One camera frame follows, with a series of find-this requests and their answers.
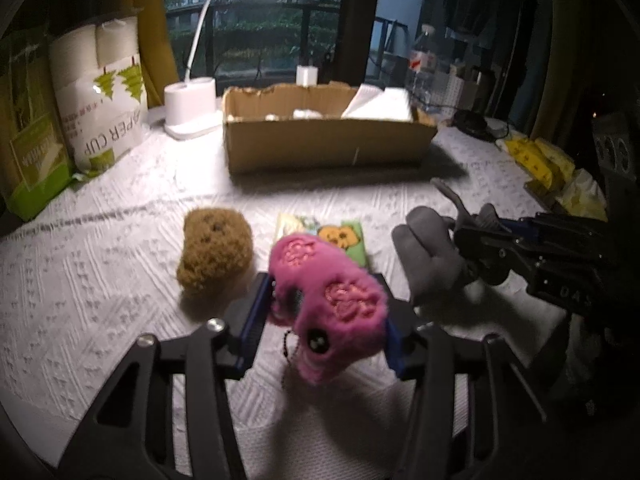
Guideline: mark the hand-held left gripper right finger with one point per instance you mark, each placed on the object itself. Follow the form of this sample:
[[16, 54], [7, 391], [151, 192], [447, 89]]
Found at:
[[397, 350]]

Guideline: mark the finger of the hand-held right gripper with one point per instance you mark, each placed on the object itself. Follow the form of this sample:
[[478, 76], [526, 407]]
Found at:
[[487, 255], [517, 225]]

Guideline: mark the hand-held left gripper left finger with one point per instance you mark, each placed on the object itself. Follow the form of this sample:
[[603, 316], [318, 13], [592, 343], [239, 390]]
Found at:
[[252, 325]]

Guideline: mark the grey glove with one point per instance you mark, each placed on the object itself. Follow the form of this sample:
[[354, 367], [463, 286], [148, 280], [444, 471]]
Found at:
[[430, 255]]

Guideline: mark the pink plush car toy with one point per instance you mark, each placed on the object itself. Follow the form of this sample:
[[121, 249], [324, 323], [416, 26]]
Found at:
[[330, 300]]

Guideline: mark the white tissue pack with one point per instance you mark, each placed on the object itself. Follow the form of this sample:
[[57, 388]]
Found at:
[[380, 102]]

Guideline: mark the cardboard box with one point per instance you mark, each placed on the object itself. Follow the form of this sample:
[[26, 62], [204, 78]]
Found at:
[[325, 142]]

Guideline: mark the bubble wrap piece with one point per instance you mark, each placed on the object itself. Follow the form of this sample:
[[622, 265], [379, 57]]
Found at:
[[306, 113]]

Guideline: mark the pale yellow packet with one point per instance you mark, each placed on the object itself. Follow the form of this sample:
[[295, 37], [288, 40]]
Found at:
[[585, 195]]

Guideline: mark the brown plush toy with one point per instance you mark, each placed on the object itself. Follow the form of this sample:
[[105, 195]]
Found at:
[[215, 247]]

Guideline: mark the black computer mouse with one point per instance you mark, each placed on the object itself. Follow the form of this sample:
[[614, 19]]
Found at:
[[472, 121]]

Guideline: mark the dark electronic device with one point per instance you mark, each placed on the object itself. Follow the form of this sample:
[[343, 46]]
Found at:
[[617, 147]]

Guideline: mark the colourful cartoon tissue packet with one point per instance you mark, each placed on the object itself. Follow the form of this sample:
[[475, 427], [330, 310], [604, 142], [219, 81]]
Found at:
[[342, 235]]

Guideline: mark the dark thermos flask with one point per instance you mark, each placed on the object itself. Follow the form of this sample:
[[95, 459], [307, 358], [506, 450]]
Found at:
[[480, 87]]

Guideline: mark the white pen holder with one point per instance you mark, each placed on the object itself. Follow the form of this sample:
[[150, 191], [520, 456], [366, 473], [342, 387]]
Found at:
[[456, 85]]

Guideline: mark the white embossed tablecloth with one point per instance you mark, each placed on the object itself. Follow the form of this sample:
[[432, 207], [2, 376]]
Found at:
[[100, 280]]

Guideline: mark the yellow curtain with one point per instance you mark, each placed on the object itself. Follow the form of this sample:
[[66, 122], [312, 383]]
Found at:
[[155, 35], [565, 50]]

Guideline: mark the clear water bottle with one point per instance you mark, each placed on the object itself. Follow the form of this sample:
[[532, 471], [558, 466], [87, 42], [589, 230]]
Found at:
[[425, 62]]

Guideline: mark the white desk lamp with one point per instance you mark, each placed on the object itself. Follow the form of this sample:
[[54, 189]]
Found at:
[[192, 105]]

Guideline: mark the hanging dark clothes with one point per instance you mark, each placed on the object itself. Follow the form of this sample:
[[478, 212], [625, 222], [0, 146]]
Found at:
[[480, 0]]

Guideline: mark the white charger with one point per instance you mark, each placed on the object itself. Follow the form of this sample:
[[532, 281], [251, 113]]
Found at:
[[306, 75]]

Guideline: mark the white paper cup pack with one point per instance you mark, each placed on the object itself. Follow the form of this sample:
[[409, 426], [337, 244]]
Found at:
[[102, 100]]

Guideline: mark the green paper cup pack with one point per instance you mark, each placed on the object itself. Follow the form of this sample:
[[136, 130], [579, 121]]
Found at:
[[30, 135]]

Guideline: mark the black balcony railing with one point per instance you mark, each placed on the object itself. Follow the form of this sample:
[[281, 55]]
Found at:
[[280, 25]]

